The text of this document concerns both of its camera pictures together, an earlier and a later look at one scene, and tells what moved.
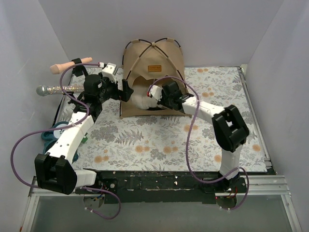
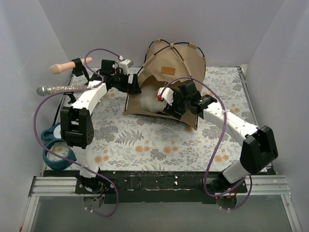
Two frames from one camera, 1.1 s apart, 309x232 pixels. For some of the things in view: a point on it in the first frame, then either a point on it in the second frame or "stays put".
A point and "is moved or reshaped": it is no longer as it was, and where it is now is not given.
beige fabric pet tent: (163, 58) -> (191, 122)
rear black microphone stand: (79, 70) stays put
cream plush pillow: (141, 99) is moved or reshaped
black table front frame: (165, 187) stays put
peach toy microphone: (57, 68) stays put
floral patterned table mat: (187, 143) stays put
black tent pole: (156, 48) -> (173, 45)
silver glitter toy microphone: (44, 90) stays put
